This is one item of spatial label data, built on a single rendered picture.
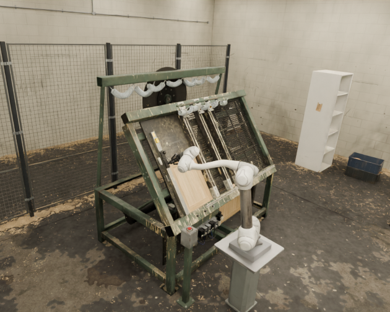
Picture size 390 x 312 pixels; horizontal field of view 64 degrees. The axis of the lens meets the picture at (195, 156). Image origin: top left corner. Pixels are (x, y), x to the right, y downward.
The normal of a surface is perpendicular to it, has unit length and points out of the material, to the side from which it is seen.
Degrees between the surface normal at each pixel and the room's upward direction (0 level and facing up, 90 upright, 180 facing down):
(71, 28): 90
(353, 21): 90
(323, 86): 90
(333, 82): 90
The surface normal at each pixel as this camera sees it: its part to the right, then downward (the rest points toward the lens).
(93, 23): 0.70, 0.31
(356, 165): -0.65, 0.26
